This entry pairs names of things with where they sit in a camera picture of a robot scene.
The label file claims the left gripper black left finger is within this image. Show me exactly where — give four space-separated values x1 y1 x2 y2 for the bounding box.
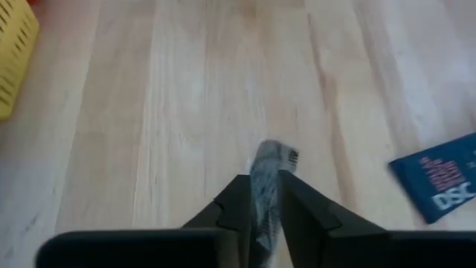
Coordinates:
181 173 255 268

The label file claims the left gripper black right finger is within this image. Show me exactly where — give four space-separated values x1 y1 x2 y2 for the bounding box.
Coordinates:
277 169 390 268

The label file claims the clear plastic packet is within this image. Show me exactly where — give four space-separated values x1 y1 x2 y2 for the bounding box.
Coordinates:
248 138 300 262

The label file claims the dark blue tube blue cap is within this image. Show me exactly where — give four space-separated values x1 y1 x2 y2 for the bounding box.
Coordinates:
387 132 476 226

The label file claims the yellow plastic basket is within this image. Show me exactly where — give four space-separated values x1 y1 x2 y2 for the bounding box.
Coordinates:
0 0 41 121

